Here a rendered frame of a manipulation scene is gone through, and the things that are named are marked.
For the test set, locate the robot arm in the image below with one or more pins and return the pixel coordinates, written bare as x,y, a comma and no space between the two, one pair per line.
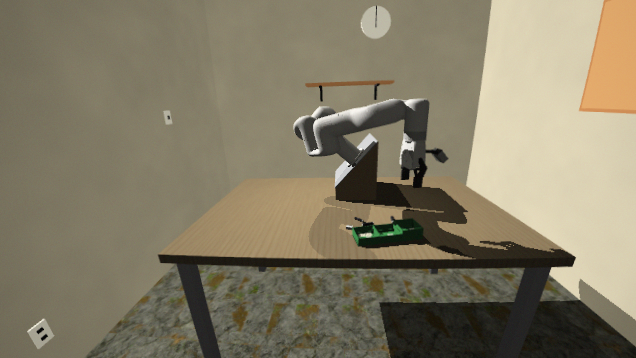
322,136

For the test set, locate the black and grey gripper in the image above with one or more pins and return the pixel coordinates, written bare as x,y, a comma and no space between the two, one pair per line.
413,154

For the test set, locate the green rack of bins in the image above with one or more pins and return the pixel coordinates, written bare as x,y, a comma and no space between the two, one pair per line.
386,229

